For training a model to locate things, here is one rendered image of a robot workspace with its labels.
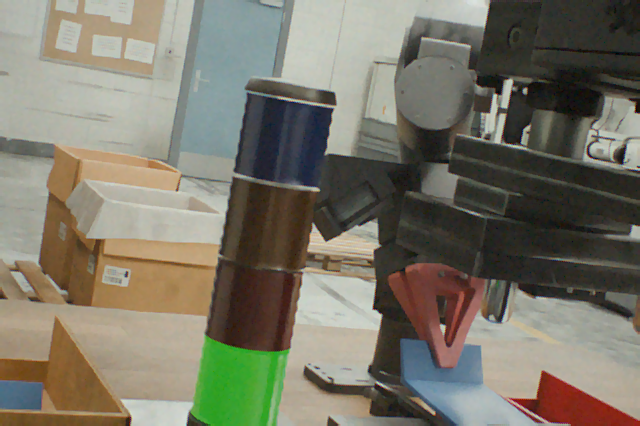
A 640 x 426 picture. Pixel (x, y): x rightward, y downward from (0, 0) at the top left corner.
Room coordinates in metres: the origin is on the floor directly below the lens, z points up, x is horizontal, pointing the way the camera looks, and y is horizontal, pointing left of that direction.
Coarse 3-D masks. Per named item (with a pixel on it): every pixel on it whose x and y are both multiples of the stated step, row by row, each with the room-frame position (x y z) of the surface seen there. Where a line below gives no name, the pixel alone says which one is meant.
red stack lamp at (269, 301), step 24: (240, 264) 0.44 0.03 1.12; (216, 288) 0.44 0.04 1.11; (240, 288) 0.43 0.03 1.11; (264, 288) 0.43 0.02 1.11; (288, 288) 0.44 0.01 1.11; (216, 312) 0.44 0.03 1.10; (240, 312) 0.43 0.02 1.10; (264, 312) 0.43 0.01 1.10; (288, 312) 0.44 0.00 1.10; (216, 336) 0.44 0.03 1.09; (240, 336) 0.43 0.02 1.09; (264, 336) 0.43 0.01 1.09; (288, 336) 0.44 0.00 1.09
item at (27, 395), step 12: (0, 384) 0.79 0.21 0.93; (12, 384) 0.80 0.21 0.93; (24, 384) 0.80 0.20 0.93; (36, 384) 0.81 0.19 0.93; (0, 396) 0.79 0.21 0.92; (12, 396) 0.79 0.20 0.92; (24, 396) 0.80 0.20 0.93; (36, 396) 0.80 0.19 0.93; (12, 408) 0.79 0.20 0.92; (24, 408) 0.79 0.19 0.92; (36, 408) 0.80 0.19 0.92
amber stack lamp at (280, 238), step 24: (240, 192) 0.44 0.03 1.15; (264, 192) 0.43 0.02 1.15; (288, 192) 0.43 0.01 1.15; (312, 192) 0.44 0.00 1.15; (240, 216) 0.44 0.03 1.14; (264, 216) 0.43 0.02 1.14; (288, 216) 0.43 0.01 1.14; (312, 216) 0.45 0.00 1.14; (240, 240) 0.44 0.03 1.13; (264, 240) 0.43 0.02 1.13; (288, 240) 0.44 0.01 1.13; (264, 264) 0.43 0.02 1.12; (288, 264) 0.44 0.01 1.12
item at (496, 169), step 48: (528, 96) 0.69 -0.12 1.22; (576, 96) 0.67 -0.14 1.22; (480, 144) 0.70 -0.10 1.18; (528, 144) 0.69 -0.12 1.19; (576, 144) 0.68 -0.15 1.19; (480, 192) 0.67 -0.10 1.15; (528, 192) 0.64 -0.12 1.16; (576, 192) 0.60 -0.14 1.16; (624, 192) 0.57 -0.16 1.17; (432, 240) 0.67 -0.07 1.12; (480, 240) 0.62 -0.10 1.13; (528, 240) 0.63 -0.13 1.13; (576, 240) 0.64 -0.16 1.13; (624, 240) 0.66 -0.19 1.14; (528, 288) 0.67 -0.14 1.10; (576, 288) 0.68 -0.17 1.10; (624, 288) 0.66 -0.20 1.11
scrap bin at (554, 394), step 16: (544, 384) 1.06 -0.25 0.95; (560, 384) 1.03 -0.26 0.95; (512, 400) 1.05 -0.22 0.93; (528, 400) 1.06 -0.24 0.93; (544, 400) 1.05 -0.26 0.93; (560, 400) 1.03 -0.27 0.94; (576, 400) 1.01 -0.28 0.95; (592, 400) 0.99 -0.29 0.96; (528, 416) 0.89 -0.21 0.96; (544, 416) 1.05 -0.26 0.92; (560, 416) 1.02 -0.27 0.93; (576, 416) 1.00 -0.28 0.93; (592, 416) 0.98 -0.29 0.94; (608, 416) 0.97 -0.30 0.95; (624, 416) 0.95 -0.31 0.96
